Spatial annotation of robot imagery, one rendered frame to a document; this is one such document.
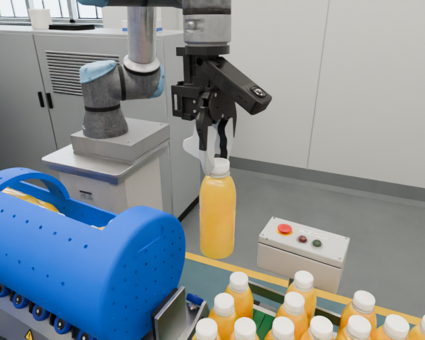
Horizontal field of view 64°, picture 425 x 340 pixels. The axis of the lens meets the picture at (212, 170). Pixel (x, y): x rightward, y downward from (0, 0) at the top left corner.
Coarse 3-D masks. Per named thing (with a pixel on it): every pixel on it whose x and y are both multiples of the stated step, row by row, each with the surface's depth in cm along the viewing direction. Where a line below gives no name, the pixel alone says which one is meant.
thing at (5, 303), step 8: (8, 296) 87; (0, 304) 88; (8, 304) 87; (8, 312) 86; (16, 312) 85; (24, 312) 84; (24, 320) 83; (32, 320) 82; (48, 320) 81; (32, 328) 82; (40, 328) 81; (48, 328) 80; (72, 328) 78; (48, 336) 80; (56, 336) 79; (64, 336) 78; (72, 336) 78
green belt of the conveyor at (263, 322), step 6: (258, 312) 88; (252, 318) 86; (258, 318) 86; (264, 318) 86; (270, 318) 86; (258, 324) 85; (264, 324) 85; (270, 324) 85; (258, 330) 83; (264, 330) 83; (258, 336) 82; (264, 336) 82
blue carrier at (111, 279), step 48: (0, 192) 78; (48, 192) 103; (0, 240) 72; (48, 240) 67; (96, 240) 64; (144, 240) 68; (48, 288) 66; (96, 288) 60; (144, 288) 71; (96, 336) 63
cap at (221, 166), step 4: (216, 160) 61; (220, 160) 61; (224, 160) 61; (216, 164) 59; (220, 164) 59; (224, 164) 59; (228, 164) 60; (216, 168) 59; (220, 168) 59; (224, 168) 59; (228, 168) 60; (212, 172) 60; (216, 172) 59; (220, 172) 59; (224, 172) 60
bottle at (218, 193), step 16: (208, 176) 61; (224, 176) 60; (208, 192) 60; (224, 192) 60; (208, 208) 61; (224, 208) 61; (208, 224) 62; (224, 224) 62; (208, 240) 64; (224, 240) 63; (208, 256) 65; (224, 256) 65
